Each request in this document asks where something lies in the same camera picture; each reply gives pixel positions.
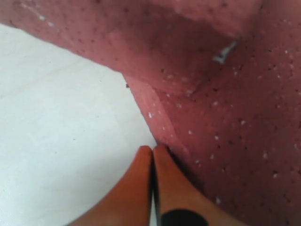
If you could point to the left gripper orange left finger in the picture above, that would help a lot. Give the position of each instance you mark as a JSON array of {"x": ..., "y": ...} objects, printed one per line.
[{"x": 128, "y": 203}]

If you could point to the left gripper black orange right finger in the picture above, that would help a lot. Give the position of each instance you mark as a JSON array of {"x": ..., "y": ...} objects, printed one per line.
[{"x": 178, "y": 202}]

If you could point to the red brick front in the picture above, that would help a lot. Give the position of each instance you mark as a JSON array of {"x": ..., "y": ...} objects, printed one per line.
[{"x": 238, "y": 137}]

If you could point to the red brick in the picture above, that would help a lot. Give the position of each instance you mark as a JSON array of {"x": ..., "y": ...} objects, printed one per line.
[
  {"x": 168, "y": 44},
  {"x": 238, "y": 137}
]

